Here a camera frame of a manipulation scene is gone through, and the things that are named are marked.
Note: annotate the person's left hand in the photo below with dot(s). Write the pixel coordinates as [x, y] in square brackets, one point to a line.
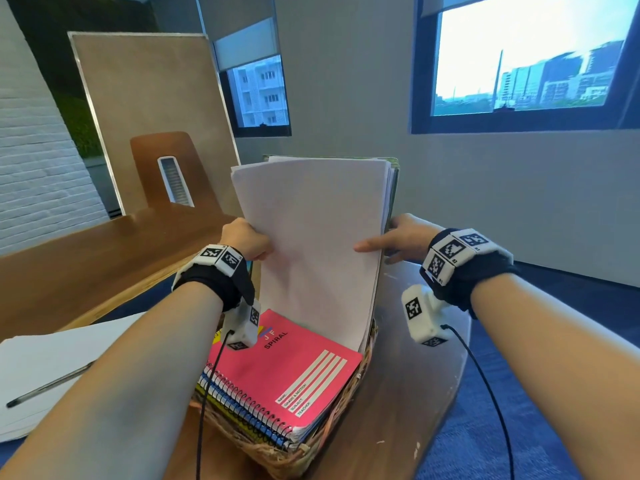
[245, 242]

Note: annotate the person's right hand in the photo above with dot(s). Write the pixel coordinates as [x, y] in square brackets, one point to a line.
[410, 239]

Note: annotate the yellow notebook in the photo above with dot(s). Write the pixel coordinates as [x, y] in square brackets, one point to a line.
[218, 339]

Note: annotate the pink spiral notebook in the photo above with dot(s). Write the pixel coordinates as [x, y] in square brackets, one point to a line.
[280, 369]

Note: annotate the blue spiral notebook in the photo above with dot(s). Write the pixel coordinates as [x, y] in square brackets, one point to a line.
[220, 394]

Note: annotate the woven wicker basket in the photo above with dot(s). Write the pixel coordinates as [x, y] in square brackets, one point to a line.
[280, 459]

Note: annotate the grey clear pen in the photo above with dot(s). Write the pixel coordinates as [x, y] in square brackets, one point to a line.
[50, 384]

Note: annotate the person's left forearm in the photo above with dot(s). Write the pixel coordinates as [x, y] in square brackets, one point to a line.
[110, 394]

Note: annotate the person's right forearm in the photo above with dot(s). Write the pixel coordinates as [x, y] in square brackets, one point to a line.
[560, 364]

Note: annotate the black left wrist marker band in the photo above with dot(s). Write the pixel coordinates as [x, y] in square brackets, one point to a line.
[215, 289]

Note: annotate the black wrist marker band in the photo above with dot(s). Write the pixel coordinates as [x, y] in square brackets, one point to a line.
[480, 284]
[215, 289]

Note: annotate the black right wrist marker band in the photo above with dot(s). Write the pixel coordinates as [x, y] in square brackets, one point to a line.
[480, 284]

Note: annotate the brown wooden chair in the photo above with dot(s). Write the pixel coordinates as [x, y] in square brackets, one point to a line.
[145, 164]

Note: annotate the wooden table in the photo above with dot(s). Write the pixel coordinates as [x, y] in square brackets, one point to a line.
[100, 259]

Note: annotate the window with building view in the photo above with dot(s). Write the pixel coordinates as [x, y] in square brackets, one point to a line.
[260, 94]

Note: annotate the brown metal-framed board panel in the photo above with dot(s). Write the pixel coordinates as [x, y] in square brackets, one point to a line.
[150, 79]

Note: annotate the grey roller blind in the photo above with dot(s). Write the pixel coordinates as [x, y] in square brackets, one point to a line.
[247, 44]

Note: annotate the blue-framed window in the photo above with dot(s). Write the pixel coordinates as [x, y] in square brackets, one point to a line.
[525, 54]

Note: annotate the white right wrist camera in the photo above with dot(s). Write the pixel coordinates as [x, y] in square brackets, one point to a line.
[425, 319]

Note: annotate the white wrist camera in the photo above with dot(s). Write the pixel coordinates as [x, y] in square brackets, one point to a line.
[425, 319]
[240, 327]

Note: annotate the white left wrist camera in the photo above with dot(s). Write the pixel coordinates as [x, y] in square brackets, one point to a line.
[240, 327]

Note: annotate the green foliage wall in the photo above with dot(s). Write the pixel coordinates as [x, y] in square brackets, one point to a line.
[80, 129]

